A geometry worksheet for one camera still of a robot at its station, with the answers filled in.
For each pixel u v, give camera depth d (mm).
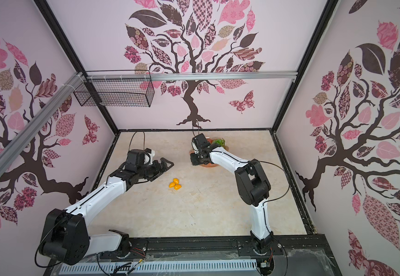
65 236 405
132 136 1220
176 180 949
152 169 745
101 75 909
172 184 926
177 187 918
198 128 1253
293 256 723
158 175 749
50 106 699
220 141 1031
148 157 700
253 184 518
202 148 740
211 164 792
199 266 697
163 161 759
